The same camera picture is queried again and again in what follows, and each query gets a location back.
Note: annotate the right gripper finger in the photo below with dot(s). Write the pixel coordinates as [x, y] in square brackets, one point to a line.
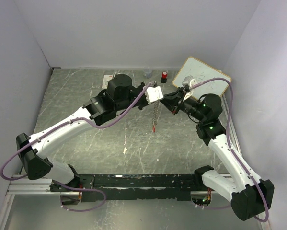
[169, 103]
[173, 96]

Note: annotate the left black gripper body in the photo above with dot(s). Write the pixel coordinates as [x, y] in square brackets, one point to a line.
[142, 102]

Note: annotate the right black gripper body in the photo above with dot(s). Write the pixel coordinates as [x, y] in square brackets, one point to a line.
[180, 100]

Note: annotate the metal disc with keyrings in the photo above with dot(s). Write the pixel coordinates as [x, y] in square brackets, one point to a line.
[155, 114]

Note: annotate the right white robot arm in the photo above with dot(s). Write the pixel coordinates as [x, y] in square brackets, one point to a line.
[248, 194]

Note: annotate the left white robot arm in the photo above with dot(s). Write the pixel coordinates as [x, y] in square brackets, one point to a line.
[102, 111]

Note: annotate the red black stamp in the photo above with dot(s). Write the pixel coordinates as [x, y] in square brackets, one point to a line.
[164, 77]

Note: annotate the small clear cup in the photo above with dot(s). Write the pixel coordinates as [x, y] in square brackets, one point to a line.
[147, 72]

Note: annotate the small whiteboard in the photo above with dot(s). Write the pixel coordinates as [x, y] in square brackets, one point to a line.
[201, 72]

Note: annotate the white staple box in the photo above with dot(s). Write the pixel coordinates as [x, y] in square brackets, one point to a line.
[106, 79]

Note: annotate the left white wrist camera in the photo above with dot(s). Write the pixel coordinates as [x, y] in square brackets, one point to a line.
[154, 94]

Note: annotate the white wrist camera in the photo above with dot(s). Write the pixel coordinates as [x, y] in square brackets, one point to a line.
[154, 94]
[188, 83]

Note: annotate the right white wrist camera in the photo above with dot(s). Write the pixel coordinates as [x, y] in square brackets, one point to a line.
[188, 83]

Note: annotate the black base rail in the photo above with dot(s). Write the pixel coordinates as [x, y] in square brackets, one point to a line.
[181, 187]

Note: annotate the aluminium frame rail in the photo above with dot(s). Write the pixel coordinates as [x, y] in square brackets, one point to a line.
[25, 186]

